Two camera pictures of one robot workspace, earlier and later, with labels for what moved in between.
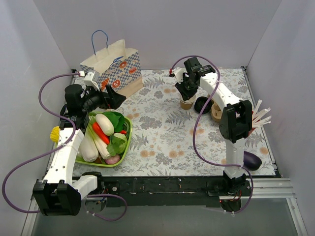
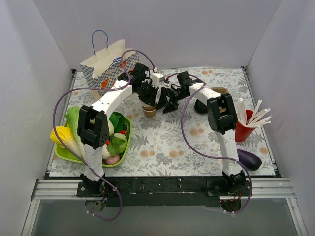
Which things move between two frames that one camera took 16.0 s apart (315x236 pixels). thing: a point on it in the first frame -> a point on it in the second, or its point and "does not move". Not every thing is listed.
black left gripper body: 108,96 -> 152,96
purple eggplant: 251,162 does not move
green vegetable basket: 78,159 does not move
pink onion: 113,160 does not move
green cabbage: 118,143 does not move
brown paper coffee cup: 187,104 -> 149,111
